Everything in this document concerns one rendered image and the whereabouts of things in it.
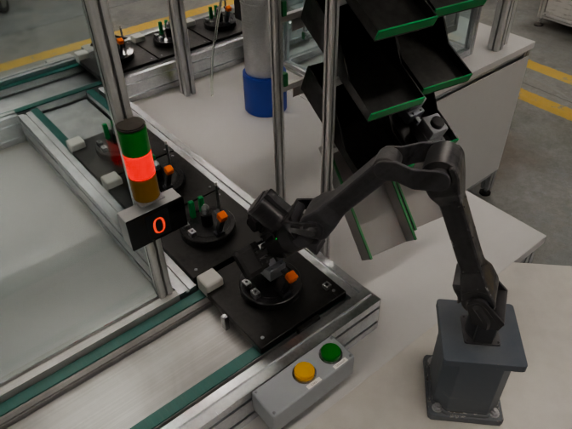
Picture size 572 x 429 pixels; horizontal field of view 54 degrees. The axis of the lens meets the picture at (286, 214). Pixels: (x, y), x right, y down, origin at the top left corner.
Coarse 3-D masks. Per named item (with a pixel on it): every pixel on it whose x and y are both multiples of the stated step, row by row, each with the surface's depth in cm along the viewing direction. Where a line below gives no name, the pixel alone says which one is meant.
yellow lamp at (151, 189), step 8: (152, 176) 102; (136, 184) 101; (144, 184) 101; (152, 184) 102; (136, 192) 102; (144, 192) 102; (152, 192) 103; (136, 200) 104; (144, 200) 103; (152, 200) 104
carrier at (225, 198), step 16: (224, 192) 153; (192, 208) 140; (208, 208) 137; (224, 208) 148; (240, 208) 148; (192, 224) 140; (208, 224) 139; (224, 224) 140; (240, 224) 143; (176, 240) 139; (192, 240) 136; (208, 240) 136; (224, 240) 137; (240, 240) 138; (256, 240) 138; (176, 256) 134; (192, 256) 134; (208, 256) 134; (224, 256) 134; (192, 272) 130
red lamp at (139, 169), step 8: (128, 160) 98; (136, 160) 98; (144, 160) 98; (152, 160) 101; (128, 168) 99; (136, 168) 99; (144, 168) 99; (152, 168) 101; (128, 176) 102; (136, 176) 100; (144, 176) 100
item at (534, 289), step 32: (512, 288) 139; (544, 288) 139; (544, 320) 131; (416, 352) 125; (544, 352) 125; (384, 384) 119; (416, 384) 119; (512, 384) 119; (544, 384) 119; (320, 416) 114; (352, 416) 114; (384, 416) 114; (416, 416) 114; (512, 416) 113; (544, 416) 113
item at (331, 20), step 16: (272, 0) 112; (336, 0) 100; (272, 16) 115; (336, 16) 102; (272, 32) 117; (336, 32) 104; (272, 48) 120; (336, 48) 106; (272, 64) 122; (336, 64) 108; (272, 80) 125; (272, 96) 127; (272, 112) 130; (320, 192) 129
